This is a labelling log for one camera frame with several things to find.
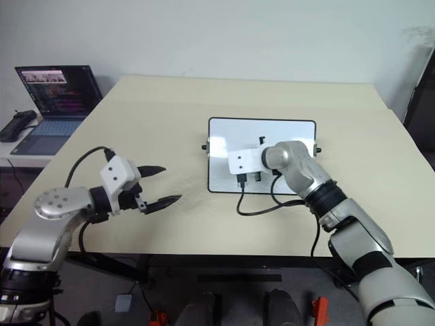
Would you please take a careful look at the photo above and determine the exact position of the black table frame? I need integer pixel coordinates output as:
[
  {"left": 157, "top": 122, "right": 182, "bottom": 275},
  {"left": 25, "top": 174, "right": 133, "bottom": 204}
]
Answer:
[{"left": 64, "top": 253, "right": 361, "bottom": 289}]

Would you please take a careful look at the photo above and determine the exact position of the white rectangular tray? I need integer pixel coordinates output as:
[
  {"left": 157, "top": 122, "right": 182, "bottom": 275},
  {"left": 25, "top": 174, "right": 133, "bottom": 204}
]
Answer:
[{"left": 201, "top": 117, "right": 322, "bottom": 196}]

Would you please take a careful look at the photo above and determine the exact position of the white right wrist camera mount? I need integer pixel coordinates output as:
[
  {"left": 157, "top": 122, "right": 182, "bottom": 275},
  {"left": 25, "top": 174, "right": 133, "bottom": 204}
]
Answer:
[{"left": 226, "top": 146, "right": 266, "bottom": 176}]

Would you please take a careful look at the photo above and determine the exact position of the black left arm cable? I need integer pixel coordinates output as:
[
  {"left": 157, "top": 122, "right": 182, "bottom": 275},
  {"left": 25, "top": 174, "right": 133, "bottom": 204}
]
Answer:
[{"left": 65, "top": 146, "right": 115, "bottom": 254}]

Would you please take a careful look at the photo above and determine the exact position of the white side desk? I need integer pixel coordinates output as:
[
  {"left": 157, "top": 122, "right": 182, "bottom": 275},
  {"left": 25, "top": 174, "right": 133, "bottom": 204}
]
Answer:
[{"left": 0, "top": 111, "right": 57, "bottom": 169}]

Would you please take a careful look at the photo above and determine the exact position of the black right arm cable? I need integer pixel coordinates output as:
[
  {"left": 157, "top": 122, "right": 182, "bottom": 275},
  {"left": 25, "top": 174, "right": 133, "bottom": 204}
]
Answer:
[{"left": 236, "top": 168, "right": 322, "bottom": 259}]

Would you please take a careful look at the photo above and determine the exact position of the dark office chair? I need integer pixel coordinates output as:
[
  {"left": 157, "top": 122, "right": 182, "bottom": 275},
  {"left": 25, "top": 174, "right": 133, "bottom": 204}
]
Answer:
[{"left": 402, "top": 46, "right": 435, "bottom": 154}]

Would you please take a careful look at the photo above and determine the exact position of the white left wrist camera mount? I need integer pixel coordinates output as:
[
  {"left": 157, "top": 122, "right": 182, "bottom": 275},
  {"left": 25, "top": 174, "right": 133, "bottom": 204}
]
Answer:
[{"left": 99, "top": 156, "right": 142, "bottom": 216}]

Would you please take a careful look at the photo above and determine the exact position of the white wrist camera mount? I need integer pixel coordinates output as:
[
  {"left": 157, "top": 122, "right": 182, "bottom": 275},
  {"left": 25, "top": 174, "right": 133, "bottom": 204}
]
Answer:
[
  {"left": 99, "top": 156, "right": 142, "bottom": 216},
  {"left": 226, "top": 146, "right": 266, "bottom": 176}
]

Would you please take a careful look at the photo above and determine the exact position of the thin black floor cable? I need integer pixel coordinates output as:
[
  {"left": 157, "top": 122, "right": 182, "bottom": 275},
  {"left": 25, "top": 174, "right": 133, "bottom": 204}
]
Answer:
[{"left": 5, "top": 158, "right": 24, "bottom": 206}]

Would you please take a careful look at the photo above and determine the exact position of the dark rounded shape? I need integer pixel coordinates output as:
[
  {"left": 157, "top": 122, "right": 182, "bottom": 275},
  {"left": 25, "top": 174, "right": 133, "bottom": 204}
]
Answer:
[
  {"left": 175, "top": 291, "right": 224, "bottom": 326},
  {"left": 264, "top": 288, "right": 303, "bottom": 326}
]

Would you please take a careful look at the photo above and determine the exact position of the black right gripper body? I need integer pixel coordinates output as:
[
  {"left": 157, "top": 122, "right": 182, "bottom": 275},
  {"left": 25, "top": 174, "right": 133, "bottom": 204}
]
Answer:
[{"left": 253, "top": 136, "right": 266, "bottom": 183}]

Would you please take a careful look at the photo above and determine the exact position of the open blue-grey laptop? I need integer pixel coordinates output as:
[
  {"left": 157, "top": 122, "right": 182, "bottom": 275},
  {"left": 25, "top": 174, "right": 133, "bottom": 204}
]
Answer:
[{"left": 10, "top": 65, "right": 104, "bottom": 157}]

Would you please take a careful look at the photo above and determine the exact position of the grey foot pedal box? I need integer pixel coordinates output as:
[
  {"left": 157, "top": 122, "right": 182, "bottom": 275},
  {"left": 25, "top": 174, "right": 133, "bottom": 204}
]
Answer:
[{"left": 114, "top": 294, "right": 133, "bottom": 313}]

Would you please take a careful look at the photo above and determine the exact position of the black handheld controller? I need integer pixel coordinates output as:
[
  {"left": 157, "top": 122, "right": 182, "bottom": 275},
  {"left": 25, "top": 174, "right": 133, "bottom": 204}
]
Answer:
[{"left": 0, "top": 109, "right": 38, "bottom": 143}]

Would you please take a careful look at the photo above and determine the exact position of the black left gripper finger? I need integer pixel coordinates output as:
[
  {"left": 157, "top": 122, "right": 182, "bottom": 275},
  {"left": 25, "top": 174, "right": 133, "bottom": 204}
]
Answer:
[
  {"left": 141, "top": 194, "right": 184, "bottom": 216},
  {"left": 137, "top": 165, "right": 167, "bottom": 179}
]

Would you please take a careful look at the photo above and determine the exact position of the orange clamp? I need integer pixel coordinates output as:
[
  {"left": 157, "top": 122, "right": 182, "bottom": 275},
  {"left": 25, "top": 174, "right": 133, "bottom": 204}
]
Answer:
[
  {"left": 312, "top": 297, "right": 330, "bottom": 325},
  {"left": 150, "top": 310, "right": 169, "bottom": 326}
]

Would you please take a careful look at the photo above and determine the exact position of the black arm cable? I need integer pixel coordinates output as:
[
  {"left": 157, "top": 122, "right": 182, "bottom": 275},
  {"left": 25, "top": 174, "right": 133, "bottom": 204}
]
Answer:
[
  {"left": 65, "top": 146, "right": 115, "bottom": 254},
  {"left": 236, "top": 168, "right": 322, "bottom": 259}
]

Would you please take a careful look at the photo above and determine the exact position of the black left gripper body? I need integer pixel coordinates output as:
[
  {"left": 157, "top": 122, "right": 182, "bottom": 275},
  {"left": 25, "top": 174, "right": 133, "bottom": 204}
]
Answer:
[{"left": 119, "top": 182, "right": 148, "bottom": 215}]

